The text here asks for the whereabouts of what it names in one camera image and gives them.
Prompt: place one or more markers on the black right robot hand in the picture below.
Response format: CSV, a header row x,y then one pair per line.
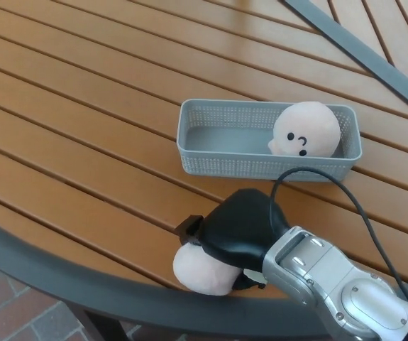
x,y
246,227

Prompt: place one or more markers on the grey metal table crossbar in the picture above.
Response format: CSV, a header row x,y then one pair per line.
x,y
367,46

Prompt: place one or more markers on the winking plush dumpling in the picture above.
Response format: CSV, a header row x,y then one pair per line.
x,y
306,124

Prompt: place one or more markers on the open-mouth smiling plush dumpling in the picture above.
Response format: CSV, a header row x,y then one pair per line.
x,y
203,273

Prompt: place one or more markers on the grey perforated plastic basket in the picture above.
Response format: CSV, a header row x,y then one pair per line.
x,y
225,142

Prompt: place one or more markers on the dark table leg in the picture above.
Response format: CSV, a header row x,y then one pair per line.
x,y
97,327

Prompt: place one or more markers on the round wooden slat table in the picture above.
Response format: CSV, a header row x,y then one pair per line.
x,y
47,280

